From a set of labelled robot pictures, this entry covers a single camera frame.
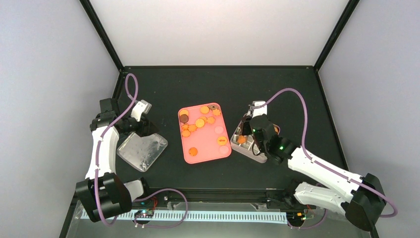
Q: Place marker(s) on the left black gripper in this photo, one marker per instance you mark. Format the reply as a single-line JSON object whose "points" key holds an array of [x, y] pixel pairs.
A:
{"points": [[142, 130]]}

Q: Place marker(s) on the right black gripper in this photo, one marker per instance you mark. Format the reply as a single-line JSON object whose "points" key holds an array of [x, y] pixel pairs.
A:
{"points": [[244, 129]]}

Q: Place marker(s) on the chocolate chip cookie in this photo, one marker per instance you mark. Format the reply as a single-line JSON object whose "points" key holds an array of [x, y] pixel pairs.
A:
{"points": [[193, 151], [241, 139]]}

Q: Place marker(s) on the pink round cookie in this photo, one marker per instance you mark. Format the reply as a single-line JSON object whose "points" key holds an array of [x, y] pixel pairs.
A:
{"points": [[219, 129], [224, 150]]}

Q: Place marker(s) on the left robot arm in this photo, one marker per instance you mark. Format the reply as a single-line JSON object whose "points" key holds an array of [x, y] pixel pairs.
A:
{"points": [[102, 193]]}

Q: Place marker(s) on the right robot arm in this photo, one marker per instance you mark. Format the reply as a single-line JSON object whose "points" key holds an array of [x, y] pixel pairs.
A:
{"points": [[359, 198]]}

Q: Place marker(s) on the white divided cookie tin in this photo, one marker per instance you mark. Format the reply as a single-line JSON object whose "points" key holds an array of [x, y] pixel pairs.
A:
{"points": [[246, 148]]}

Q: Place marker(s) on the clear plastic tin lid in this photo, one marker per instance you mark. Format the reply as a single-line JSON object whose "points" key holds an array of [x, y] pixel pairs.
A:
{"points": [[142, 152]]}

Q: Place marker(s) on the red marked dotted cracker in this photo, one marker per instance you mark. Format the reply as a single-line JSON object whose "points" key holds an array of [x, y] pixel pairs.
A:
{"points": [[222, 140]]}

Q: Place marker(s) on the orange flower cookie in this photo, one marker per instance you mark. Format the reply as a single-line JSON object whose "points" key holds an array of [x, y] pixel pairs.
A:
{"points": [[216, 112]]}

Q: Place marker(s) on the dark chocolate round cookie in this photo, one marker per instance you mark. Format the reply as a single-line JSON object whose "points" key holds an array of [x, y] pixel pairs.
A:
{"points": [[183, 118]]}

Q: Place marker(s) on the brown flower jam cookie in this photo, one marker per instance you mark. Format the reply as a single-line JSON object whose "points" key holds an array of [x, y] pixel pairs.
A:
{"points": [[213, 107]]}

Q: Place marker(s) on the pink cookie tray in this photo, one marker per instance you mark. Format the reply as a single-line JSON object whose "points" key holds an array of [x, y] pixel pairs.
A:
{"points": [[205, 138]]}

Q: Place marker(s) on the round orange cracker cookie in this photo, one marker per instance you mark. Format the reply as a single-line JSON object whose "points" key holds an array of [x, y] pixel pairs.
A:
{"points": [[204, 110]]}

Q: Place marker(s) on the large round sandwich cookie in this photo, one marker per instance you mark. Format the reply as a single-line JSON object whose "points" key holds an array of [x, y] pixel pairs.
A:
{"points": [[200, 122]]}

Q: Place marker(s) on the left base circuit board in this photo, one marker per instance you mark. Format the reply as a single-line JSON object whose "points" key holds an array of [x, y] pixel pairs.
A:
{"points": [[144, 214]]}

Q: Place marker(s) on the base circuit board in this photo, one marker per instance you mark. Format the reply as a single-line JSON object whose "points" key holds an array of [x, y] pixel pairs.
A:
{"points": [[144, 214], [298, 216]]}

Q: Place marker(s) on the right base circuit board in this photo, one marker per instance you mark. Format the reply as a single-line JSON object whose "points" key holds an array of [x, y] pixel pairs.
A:
{"points": [[298, 216]]}

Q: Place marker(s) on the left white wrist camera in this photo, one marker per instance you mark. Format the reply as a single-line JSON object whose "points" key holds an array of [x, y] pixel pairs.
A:
{"points": [[142, 107]]}

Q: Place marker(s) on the white slotted cable duct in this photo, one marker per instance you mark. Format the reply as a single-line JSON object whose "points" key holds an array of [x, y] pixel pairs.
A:
{"points": [[211, 216]]}

